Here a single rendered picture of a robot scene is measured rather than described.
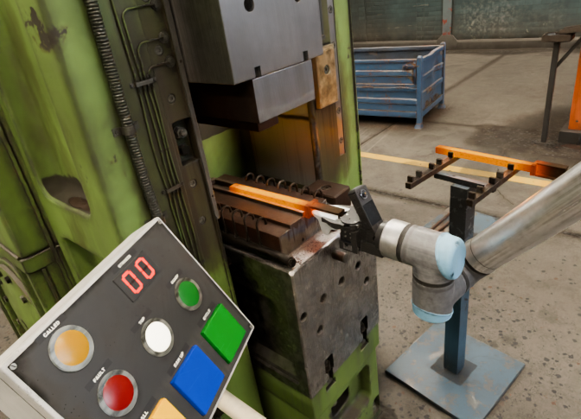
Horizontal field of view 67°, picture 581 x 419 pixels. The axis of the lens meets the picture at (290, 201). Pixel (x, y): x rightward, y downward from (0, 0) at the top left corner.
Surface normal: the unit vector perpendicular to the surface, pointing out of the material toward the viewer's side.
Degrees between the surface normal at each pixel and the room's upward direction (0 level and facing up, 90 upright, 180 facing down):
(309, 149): 90
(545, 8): 91
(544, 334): 0
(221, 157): 90
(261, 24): 90
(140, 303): 60
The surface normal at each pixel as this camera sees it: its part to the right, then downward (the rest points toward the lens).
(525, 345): -0.13, -0.88
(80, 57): 0.76, 0.21
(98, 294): 0.76, -0.43
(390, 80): -0.56, 0.43
